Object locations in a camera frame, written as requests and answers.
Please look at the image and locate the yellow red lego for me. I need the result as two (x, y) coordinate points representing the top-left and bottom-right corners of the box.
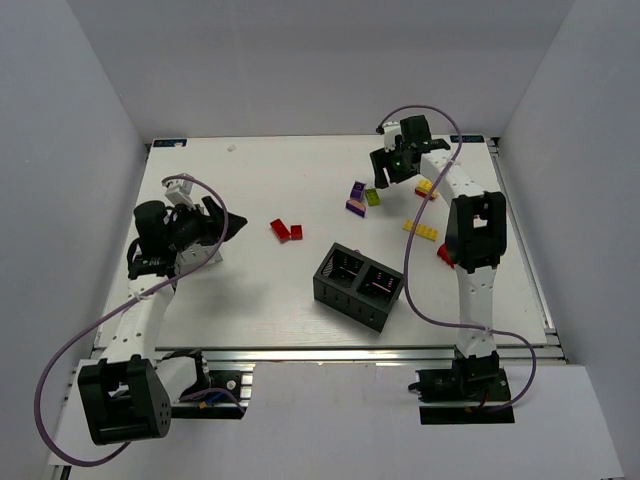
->
(414, 179), (439, 200)

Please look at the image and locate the green lego brick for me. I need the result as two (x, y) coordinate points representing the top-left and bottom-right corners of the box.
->
(365, 188), (381, 207)

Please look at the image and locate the long red lego brick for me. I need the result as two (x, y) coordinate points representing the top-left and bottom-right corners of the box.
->
(270, 218), (291, 243)

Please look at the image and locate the small red lego brick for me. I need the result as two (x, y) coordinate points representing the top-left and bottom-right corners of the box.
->
(290, 224), (304, 241)

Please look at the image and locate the red round-stud lego brick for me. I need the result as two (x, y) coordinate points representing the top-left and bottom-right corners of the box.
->
(437, 244), (454, 268)

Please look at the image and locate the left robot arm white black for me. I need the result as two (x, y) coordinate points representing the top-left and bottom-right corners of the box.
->
(78, 196), (248, 445)

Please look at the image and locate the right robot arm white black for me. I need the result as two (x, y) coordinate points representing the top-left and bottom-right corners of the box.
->
(370, 115), (507, 402)

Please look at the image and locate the white two-compartment container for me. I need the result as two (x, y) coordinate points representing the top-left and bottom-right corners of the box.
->
(168, 243), (223, 275)

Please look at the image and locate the purple lego upright piece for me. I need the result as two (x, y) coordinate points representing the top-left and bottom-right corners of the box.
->
(350, 181), (366, 201)

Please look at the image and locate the purple pink lego slope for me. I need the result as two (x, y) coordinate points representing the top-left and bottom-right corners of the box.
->
(345, 198), (367, 218)

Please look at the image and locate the right blue table label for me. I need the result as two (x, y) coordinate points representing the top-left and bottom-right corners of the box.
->
(449, 135), (485, 144)

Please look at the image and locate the blue table label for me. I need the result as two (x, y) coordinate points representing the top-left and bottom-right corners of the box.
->
(152, 138), (187, 148)
(449, 135), (485, 144)

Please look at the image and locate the flat yellow lego plate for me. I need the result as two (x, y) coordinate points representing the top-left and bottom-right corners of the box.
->
(403, 220), (439, 242)

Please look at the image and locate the left blue table label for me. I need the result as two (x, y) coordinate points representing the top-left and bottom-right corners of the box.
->
(152, 138), (187, 148)

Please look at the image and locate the black two-compartment container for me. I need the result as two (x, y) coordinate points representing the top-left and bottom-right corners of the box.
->
(313, 243), (404, 333)

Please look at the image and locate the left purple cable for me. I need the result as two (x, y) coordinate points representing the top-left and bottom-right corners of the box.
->
(33, 174), (247, 468)

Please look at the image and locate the purple cable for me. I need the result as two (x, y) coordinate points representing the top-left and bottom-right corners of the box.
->
(375, 104), (539, 412)
(33, 174), (247, 468)

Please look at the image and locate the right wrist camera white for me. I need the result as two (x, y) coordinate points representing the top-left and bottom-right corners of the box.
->
(376, 121), (402, 152)

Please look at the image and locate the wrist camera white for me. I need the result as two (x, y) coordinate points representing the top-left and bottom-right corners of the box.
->
(376, 121), (402, 152)
(162, 174), (195, 209)

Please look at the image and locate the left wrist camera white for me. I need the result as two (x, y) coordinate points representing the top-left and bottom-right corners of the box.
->
(162, 174), (195, 209)

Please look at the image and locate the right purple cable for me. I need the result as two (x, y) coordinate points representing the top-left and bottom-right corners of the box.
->
(375, 104), (539, 412)

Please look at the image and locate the aluminium front rail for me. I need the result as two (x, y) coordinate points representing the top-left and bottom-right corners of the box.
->
(92, 347), (566, 365)

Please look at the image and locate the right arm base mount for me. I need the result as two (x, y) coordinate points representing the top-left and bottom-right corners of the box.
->
(407, 367), (515, 426)

